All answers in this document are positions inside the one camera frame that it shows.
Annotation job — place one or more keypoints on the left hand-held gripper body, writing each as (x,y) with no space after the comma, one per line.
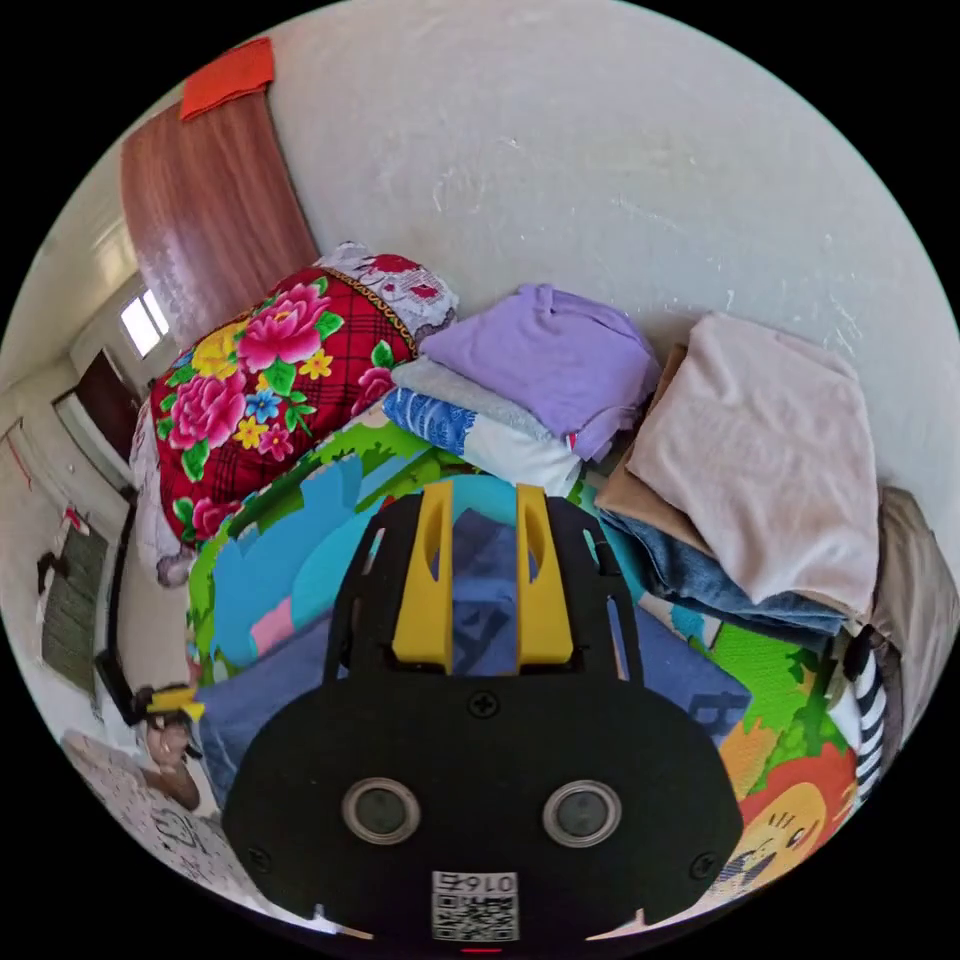
(139,709)

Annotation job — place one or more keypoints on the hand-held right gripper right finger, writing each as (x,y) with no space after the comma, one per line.
(544,592)

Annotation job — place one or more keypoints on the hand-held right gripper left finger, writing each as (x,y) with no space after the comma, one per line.
(424,585)

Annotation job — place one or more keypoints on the dark blue long sleeve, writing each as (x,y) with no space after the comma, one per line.
(255,679)

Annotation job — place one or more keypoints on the person's left forearm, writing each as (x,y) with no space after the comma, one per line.
(180,789)

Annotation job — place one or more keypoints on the person's left hand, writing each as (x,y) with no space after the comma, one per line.
(169,750)

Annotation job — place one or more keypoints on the person's body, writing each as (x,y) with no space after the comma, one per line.
(127,810)

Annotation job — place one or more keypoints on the dark green mat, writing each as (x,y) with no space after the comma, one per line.
(71,607)

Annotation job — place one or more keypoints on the purple and blue clothes pile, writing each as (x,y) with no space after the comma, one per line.
(540,352)

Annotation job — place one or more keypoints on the beige and denim clothes pile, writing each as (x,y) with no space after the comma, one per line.
(750,450)

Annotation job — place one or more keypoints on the red floral folded quilt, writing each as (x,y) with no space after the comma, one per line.
(247,405)

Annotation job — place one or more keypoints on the dark brown door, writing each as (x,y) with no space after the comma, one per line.
(105,405)

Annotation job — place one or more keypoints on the black and white striped garment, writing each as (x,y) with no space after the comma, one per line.
(870,712)

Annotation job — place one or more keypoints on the grey-brown folded cloth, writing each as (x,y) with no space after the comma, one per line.
(915,592)

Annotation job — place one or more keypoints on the window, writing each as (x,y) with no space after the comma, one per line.
(142,322)

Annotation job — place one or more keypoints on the orange cloth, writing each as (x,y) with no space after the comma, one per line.
(225,79)

